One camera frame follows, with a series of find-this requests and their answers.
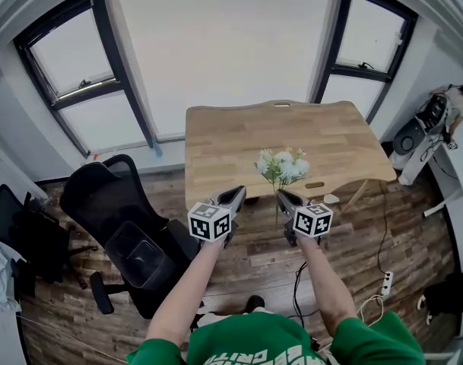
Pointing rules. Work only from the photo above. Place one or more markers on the white desk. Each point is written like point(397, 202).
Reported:
point(455, 188)

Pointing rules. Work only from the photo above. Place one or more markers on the white power strip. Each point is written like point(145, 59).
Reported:
point(386, 283)

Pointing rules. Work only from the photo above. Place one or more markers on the person's left forearm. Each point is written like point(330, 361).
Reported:
point(185, 291)

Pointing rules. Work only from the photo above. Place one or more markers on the person's right black shoe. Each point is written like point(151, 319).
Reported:
point(254, 303)

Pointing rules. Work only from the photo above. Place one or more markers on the black framed window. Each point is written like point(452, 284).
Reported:
point(368, 32)
point(71, 51)

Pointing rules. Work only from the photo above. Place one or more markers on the large white window blind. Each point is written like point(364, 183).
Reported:
point(223, 51)

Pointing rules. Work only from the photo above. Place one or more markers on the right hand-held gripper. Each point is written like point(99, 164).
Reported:
point(311, 221)

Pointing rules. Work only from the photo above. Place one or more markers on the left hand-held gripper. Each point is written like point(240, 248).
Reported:
point(208, 223)

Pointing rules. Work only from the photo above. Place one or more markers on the white paper scrap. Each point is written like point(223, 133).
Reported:
point(331, 199)

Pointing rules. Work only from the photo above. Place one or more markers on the black office chair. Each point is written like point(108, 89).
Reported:
point(98, 196)
point(33, 234)

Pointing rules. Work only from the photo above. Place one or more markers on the person's beige trousers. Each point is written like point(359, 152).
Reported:
point(212, 319)

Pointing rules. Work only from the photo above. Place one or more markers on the white flowers bunch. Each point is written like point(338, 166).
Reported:
point(284, 165)

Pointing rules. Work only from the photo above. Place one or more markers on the small orange object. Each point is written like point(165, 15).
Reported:
point(96, 155)

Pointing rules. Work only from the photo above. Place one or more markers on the black swivel chair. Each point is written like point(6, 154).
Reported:
point(446, 299)

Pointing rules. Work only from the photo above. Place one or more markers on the light wooden desk top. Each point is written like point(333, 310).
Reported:
point(235, 146)

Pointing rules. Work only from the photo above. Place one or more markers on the person's right forearm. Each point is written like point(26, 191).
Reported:
point(326, 287)

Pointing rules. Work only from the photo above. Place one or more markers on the small teal brush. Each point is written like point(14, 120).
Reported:
point(157, 148)

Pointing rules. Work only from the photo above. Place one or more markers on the person's green t-shirt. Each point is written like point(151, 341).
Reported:
point(254, 340)

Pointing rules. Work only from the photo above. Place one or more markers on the black plastic bin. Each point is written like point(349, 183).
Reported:
point(140, 257)

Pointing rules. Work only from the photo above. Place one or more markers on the white crumpled garment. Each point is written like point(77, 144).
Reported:
point(1, 276)

